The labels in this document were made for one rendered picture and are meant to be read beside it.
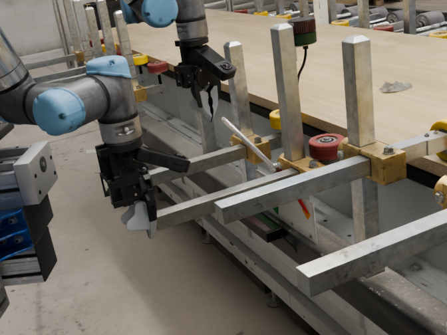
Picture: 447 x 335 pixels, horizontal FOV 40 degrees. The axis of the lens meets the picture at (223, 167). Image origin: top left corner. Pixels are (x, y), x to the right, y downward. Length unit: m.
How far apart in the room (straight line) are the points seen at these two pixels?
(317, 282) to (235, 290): 1.76
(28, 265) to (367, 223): 0.70
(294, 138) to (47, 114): 0.56
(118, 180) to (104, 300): 1.55
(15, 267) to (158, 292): 1.31
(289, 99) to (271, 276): 1.08
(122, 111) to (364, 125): 0.43
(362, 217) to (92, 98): 0.54
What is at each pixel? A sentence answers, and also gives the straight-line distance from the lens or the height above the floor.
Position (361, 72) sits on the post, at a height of 1.11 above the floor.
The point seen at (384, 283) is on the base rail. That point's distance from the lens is 1.21.
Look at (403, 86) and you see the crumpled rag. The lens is 1.70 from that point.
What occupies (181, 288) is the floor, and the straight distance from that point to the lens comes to 2.59.
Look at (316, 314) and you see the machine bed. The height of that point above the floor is 0.17.
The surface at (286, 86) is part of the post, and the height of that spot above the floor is 1.04.
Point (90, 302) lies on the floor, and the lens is 2.65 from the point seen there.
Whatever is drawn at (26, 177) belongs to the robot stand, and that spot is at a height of 0.96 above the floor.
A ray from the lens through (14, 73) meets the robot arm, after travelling 1.10.
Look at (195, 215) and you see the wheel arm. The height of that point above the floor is 0.84.
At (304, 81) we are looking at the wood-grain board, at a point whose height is 0.90.
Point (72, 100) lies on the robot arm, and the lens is 1.01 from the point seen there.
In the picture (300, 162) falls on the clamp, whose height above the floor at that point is 0.87.
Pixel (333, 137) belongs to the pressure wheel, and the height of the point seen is 0.91.
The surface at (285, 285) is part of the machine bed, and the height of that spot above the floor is 0.17.
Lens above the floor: 1.36
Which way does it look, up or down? 21 degrees down
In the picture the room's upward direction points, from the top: 9 degrees counter-clockwise
